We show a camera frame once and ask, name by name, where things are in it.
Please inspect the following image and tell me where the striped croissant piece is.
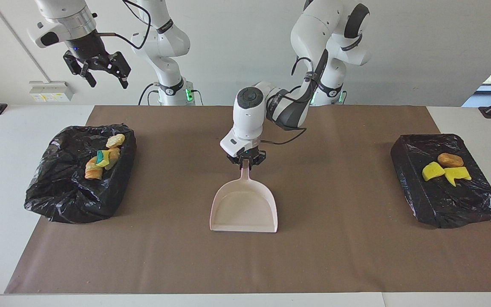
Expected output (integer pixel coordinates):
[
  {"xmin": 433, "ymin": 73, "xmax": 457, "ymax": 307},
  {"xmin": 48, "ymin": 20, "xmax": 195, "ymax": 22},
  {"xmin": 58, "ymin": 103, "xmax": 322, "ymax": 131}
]
[
  {"xmin": 105, "ymin": 147, "xmax": 121, "ymax": 171},
  {"xmin": 84, "ymin": 156, "xmax": 104, "ymax": 180},
  {"xmin": 105, "ymin": 133, "xmax": 125, "ymax": 149}
]

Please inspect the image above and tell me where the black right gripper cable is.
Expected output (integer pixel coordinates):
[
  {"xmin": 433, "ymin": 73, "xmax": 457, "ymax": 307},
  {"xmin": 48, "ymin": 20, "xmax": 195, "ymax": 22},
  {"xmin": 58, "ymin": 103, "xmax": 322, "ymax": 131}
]
[{"xmin": 96, "ymin": 0, "xmax": 152, "ymax": 49}]

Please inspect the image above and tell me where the notched yellow sponge piece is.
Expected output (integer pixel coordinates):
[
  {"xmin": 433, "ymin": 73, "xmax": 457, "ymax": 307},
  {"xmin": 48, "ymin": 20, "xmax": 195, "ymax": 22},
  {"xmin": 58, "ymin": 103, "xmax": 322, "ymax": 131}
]
[{"xmin": 444, "ymin": 167, "xmax": 472, "ymax": 187}]

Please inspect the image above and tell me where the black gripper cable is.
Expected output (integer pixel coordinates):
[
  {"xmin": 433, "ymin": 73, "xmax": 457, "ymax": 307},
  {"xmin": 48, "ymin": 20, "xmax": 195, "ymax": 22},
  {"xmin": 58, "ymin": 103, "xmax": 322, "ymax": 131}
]
[
  {"xmin": 260, "ymin": 55, "xmax": 329, "ymax": 145},
  {"xmin": 96, "ymin": 0, "xmax": 152, "ymax": 49}
]

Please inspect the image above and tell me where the crumpled open black bag bin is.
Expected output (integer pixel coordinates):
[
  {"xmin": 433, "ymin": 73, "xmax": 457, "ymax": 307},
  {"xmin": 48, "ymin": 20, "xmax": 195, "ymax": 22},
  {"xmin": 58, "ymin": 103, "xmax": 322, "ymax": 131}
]
[{"xmin": 24, "ymin": 124, "xmax": 137, "ymax": 224}]

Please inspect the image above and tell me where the wedge yellow sponge piece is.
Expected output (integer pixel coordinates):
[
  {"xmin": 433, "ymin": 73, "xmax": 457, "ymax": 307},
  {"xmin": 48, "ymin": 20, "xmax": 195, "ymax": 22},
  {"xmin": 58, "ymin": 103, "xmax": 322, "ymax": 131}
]
[{"xmin": 422, "ymin": 162, "xmax": 445, "ymax": 182}]

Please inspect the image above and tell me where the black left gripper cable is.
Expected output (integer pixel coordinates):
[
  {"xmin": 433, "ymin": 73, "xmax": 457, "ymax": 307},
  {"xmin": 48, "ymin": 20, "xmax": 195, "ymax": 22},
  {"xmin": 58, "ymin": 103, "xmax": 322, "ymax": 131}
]
[{"xmin": 260, "ymin": 55, "xmax": 329, "ymax": 145}]

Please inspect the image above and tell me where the brown paper table mat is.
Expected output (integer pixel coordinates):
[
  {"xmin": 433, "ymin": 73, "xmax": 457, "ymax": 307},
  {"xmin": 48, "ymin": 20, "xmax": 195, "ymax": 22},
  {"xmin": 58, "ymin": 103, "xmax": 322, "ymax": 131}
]
[{"xmin": 5, "ymin": 105, "xmax": 491, "ymax": 295}]

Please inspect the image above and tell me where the beige plastic dustpan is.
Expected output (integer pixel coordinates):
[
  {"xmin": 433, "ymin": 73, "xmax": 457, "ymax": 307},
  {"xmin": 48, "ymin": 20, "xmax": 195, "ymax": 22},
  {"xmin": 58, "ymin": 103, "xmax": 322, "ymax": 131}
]
[{"xmin": 210, "ymin": 165, "xmax": 279, "ymax": 233}]

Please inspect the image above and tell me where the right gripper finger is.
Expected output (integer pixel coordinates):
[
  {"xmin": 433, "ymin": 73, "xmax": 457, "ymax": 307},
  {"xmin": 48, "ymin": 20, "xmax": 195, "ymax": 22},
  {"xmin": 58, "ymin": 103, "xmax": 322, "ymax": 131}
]
[
  {"xmin": 64, "ymin": 51, "xmax": 97, "ymax": 88},
  {"xmin": 110, "ymin": 51, "xmax": 132, "ymax": 89}
]

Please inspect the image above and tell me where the black right base cable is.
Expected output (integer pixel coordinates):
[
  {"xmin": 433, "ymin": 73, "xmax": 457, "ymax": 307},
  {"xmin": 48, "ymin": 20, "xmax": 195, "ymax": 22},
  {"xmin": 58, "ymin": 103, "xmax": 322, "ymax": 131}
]
[{"xmin": 138, "ymin": 83, "xmax": 161, "ymax": 106}]

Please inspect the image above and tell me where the white wall socket box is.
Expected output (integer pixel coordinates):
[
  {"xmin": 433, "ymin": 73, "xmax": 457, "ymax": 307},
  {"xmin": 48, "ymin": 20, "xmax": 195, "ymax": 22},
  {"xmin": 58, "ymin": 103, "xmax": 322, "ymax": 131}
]
[{"xmin": 29, "ymin": 81, "xmax": 75, "ymax": 102}]

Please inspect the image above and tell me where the flat taut black bag bin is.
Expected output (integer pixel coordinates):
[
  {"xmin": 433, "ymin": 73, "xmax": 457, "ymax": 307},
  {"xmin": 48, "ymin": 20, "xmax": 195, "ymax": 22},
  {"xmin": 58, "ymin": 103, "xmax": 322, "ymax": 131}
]
[{"xmin": 390, "ymin": 133, "xmax": 491, "ymax": 229}]

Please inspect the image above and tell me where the white wall conduit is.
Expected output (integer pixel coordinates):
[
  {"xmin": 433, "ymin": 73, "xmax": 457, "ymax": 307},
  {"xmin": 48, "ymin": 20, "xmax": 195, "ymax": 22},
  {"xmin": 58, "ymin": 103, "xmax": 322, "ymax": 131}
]
[{"xmin": 0, "ymin": 0, "xmax": 52, "ymax": 84}]

